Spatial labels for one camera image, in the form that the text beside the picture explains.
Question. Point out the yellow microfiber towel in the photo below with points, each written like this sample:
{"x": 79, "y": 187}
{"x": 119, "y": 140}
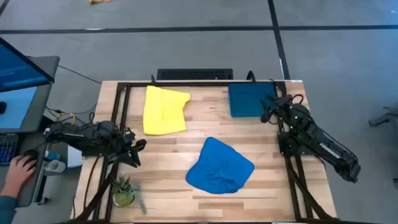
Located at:
{"x": 163, "y": 110}

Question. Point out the computer monitor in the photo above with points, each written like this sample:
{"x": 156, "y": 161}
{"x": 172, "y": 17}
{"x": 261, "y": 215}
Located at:
{"x": 18, "y": 68}

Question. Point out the person's forearm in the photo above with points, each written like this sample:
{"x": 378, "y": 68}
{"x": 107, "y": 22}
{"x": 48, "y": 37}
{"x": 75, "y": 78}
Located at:
{"x": 6, "y": 210}

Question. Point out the person's hand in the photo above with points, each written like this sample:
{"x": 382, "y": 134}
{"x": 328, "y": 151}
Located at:
{"x": 20, "y": 174}

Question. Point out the black metal table frame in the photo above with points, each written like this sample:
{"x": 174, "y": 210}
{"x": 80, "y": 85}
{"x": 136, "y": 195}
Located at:
{"x": 202, "y": 84}

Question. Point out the white box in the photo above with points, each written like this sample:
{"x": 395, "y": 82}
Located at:
{"x": 74, "y": 155}

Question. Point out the backlit black keyboard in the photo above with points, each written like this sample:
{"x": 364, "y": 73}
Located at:
{"x": 7, "y": 149}

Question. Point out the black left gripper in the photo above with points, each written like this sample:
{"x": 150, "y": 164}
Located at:
{"x": 126, "y": 143}

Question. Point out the black floor stand base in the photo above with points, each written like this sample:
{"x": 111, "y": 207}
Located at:
{"x": 384, "y": 118}

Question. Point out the grey computer desk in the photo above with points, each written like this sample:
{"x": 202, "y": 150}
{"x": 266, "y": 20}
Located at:
{"x": 43, "y": 109}

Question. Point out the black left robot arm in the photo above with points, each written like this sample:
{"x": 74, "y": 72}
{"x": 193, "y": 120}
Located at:
{"x": 77, "y": 137}

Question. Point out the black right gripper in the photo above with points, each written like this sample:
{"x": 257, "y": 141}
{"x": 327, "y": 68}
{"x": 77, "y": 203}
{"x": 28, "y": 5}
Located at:
{"x": 281, "y": 107}

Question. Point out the yellow object on floor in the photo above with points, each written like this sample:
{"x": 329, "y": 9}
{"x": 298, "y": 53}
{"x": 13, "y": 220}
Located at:
{"x": 99, "y": 1}

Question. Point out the black keyboard at table edge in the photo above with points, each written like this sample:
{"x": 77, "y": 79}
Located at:
{"x": 194, "y": 74}

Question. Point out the teal plastic basket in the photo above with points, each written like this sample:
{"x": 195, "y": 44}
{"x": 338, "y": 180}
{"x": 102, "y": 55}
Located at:
{"x": 248, "y": 99}

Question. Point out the small potted succulent plant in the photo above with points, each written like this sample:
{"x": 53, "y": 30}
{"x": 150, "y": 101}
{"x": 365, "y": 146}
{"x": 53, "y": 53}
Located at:
{"x": 124, "y": 191}

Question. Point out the blue microfiber towel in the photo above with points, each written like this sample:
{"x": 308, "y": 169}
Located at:
{"x": 220, "y": 168}

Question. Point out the white mug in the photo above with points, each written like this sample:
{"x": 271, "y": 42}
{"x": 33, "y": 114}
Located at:
{"x": 56, "y": 165}

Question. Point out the teal cup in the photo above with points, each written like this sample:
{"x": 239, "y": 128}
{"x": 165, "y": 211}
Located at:
{"x": 53, "y": 155}

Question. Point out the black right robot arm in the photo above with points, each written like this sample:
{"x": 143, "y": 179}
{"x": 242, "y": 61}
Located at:
{"x": 329, "y": 149}

